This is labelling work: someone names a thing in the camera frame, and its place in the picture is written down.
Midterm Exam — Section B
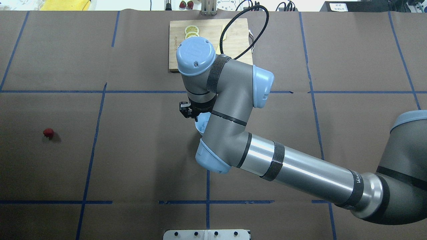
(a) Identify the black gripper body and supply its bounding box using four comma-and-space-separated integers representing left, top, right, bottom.
190, 100, 216, 115

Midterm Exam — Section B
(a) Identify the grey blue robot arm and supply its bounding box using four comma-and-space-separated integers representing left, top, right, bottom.
176, 37, 427, 225

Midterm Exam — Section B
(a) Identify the light blue cup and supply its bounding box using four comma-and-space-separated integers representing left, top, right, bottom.
195, 112, 211, 136

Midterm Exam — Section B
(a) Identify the yellow plastic knife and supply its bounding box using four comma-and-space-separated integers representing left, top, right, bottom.
216, 25, 227, 55

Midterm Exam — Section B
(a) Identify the lemon slice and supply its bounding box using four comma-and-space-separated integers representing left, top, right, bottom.
184, 25, 199, 34
184, 31, 199, 39

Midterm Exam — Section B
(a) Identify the bamboo cutting board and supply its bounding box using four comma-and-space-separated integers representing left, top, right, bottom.
169, 18, 251, 72

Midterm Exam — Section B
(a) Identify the white tray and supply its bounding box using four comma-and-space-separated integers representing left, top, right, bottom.
216, 0, 238, 11

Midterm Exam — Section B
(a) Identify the red strawberry on table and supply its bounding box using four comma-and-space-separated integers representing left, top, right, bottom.
43, 128, 55, 139

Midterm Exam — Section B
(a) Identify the yellow cloth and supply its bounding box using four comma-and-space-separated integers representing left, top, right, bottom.
40, 0, 91, 11

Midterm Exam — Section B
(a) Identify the black power strip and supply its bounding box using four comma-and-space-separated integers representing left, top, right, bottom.
319, 0, 391, 12

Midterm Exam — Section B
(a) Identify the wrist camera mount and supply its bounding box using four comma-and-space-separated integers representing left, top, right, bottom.
179, 102, 198, 120

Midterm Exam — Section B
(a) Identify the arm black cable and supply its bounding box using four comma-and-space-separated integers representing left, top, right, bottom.
220, 5, 270, 60

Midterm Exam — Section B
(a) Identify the aluminium frame post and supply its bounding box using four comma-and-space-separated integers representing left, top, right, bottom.
200, 0, 218, 16

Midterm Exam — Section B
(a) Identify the white camera pole base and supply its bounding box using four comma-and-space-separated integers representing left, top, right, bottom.
163, 229, 252, 240

